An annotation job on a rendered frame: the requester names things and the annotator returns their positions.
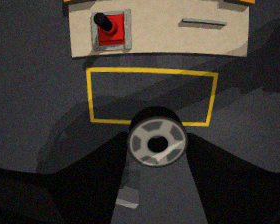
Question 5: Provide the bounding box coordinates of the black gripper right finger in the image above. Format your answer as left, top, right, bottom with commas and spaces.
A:
187, 132, 280, 224

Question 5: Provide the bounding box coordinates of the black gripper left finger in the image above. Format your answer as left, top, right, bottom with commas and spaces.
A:
0, 132, 128, 224

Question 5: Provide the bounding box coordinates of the grey wheel with black tyre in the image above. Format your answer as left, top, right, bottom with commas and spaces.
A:
127, 107, 189, 168

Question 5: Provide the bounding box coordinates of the yellow rectangular outline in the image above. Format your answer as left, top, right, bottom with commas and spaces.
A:
85, 67, 218, 127

